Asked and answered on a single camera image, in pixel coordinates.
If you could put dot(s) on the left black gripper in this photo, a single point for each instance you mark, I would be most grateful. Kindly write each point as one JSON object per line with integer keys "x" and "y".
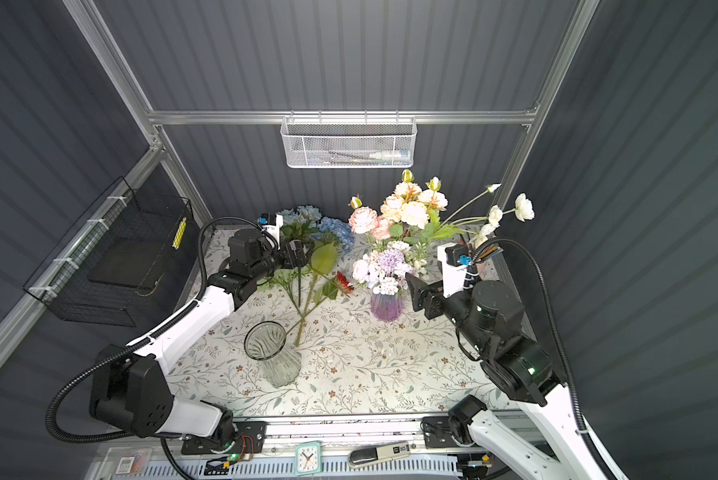
{"x": 282, "y": 252}

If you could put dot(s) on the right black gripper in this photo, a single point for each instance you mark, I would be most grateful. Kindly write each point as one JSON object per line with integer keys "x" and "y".
{"x": 419, "y": 291}

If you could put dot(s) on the blue purple glass vase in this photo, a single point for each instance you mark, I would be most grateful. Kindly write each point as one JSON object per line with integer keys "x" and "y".
{"x": 386, "y": 307}

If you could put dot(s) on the lilac small blossom sprig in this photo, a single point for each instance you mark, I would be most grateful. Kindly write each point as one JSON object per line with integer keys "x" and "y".
{"x": 383, "y": 272}

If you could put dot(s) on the light blue flower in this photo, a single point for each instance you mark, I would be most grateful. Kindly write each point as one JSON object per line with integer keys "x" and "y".
{"x": 300, "y": 223}

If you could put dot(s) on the blue hydrangea flower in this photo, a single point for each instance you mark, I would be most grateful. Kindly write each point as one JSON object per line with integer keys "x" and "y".
{"x": 333, "y": 242}

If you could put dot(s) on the pale pink peony flower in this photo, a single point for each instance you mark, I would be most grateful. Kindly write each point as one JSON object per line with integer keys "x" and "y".
{"x": 409, "y": 204}

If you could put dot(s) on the cream peach rose stem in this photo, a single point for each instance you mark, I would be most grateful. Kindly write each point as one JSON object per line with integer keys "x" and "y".
{"x": 434, "y": 202}

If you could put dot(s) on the pink rose stem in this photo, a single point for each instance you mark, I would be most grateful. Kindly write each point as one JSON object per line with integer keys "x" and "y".
{"x": 365, "y": 220}

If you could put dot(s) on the white poppy flower stem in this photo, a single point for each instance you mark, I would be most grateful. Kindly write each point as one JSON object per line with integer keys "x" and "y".
{"x": 476, "y": 229}

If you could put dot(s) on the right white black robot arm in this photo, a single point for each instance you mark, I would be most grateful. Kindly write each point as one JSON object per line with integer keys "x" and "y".
{"x": 524, "y": 376}

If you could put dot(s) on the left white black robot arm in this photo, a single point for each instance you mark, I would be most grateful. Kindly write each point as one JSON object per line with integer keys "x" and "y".
{"x": 132, "y": 393}

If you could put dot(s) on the clear ribbed glass vase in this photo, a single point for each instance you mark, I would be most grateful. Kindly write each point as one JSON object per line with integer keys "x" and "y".
{"x": 266, "y": 344}

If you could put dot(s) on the red flower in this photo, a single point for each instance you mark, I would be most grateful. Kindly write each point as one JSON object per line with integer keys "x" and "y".
{"x": 321, "y": 288}

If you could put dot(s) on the floral patterned table mat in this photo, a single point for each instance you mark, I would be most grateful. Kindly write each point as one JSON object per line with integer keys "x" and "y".
{"x": 351, "y": 362}

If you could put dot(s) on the grey stapler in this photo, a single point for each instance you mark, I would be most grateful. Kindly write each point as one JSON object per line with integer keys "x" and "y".
{"x": 373, "y": 455}

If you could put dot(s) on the small green alarm clock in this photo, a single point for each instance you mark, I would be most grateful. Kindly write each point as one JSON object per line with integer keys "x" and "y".
{"x": 308, "y": 459}

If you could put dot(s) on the white wire mesh basket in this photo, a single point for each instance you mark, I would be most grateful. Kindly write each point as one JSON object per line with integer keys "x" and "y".
{"x": 364, "y": 144}

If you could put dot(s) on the black wire basket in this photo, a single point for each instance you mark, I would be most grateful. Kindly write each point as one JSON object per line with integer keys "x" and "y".
{"x": 127, "y": 264}

